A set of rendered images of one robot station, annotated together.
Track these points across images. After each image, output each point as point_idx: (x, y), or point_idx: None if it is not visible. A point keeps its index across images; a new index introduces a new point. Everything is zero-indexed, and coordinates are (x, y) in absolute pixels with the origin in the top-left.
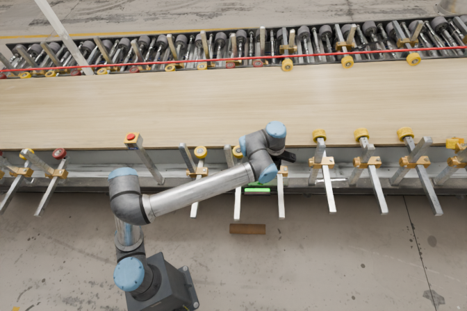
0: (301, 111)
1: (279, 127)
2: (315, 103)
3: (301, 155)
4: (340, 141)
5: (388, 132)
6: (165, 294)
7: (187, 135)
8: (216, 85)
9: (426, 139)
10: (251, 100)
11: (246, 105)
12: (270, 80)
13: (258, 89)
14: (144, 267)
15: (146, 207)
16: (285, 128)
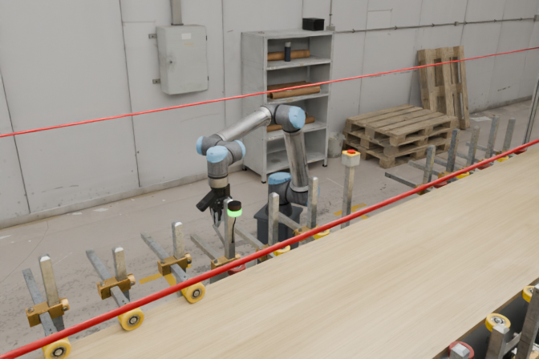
0: (245, 324)
1: (213, 151)
2: (232, 349)
3: None
4: (160, 308)
5: (83, 356)
6: (257, 213)
7: (355, 235)
8: (419, 302)
9: (47, 255)
10: (337, 306)
11: (334, 295)
12: (350, 357)
13: (347, 328)
14: (274, 186)
15: (258, 107)
16: (208, 152)
